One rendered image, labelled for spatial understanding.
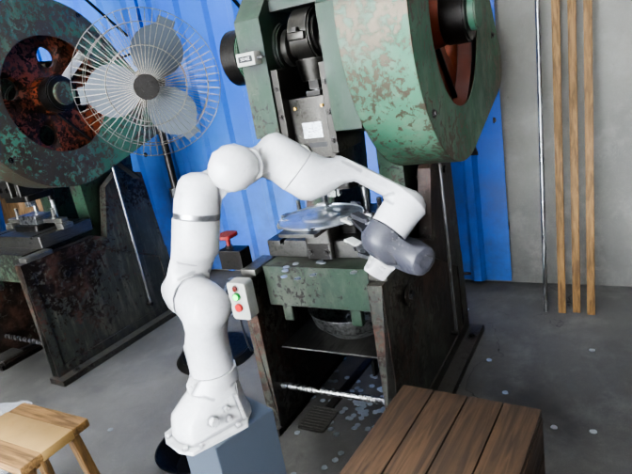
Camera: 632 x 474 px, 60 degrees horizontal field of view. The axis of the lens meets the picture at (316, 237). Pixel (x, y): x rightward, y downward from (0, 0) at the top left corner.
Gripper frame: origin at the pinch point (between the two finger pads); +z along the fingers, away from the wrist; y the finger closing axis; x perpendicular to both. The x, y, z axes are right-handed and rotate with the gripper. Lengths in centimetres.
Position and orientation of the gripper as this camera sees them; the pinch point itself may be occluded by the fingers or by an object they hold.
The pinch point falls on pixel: (350, 230)
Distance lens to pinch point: 164.5
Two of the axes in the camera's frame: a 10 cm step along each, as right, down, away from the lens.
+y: -1.9, -9.4, -3.0
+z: -4.0, -2.0, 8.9
